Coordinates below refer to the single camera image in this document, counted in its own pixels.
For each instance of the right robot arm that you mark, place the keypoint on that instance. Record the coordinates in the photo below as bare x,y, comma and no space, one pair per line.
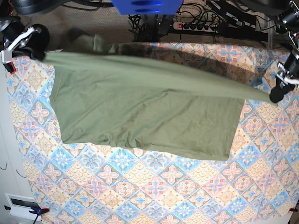
11,26

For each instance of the black round stool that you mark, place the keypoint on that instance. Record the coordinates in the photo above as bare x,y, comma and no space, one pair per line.
40,41

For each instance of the blue red clamp lower left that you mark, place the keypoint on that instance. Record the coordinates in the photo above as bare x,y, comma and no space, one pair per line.
38,212

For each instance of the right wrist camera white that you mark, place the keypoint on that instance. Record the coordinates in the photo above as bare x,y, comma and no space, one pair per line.
6,56

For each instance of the white floor outlet box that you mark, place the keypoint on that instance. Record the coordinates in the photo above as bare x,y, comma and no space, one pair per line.
20,206

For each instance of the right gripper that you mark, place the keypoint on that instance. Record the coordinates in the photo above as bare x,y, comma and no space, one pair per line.
22,39

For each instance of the red clamp lower right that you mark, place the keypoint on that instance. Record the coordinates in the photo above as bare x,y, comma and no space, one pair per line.
293,210

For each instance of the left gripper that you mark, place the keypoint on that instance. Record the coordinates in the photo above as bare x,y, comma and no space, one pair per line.
287,78

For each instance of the olive green t-shirt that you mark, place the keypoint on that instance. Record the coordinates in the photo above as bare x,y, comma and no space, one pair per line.
104,98

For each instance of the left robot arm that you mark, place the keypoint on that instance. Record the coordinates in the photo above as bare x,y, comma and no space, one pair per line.
285,14

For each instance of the white power strip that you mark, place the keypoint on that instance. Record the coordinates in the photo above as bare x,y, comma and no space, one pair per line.
203,27

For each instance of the blue red clamp upper left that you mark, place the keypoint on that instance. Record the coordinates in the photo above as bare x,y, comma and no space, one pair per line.
10,67

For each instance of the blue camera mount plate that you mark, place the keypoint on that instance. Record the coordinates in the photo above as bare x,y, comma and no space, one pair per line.
166,7

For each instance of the patterned tablecloth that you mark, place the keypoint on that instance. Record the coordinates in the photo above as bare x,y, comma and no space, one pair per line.
84,183

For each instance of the blue red clamp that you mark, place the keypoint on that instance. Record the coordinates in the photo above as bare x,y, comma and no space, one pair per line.
10,67
38,212

